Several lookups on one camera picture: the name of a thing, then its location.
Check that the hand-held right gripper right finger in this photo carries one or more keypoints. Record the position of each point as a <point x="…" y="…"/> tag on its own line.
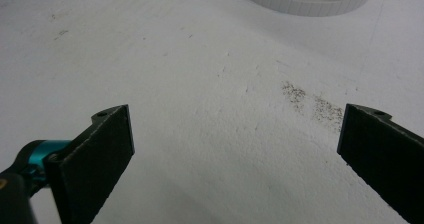
<point x="390" y="154"/>

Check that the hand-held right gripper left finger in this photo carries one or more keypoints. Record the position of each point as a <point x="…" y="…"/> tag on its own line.
<point x="93" y="160"/>

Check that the white hook stand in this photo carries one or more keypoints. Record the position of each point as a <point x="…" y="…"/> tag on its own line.
<point x="300" y="5"/>

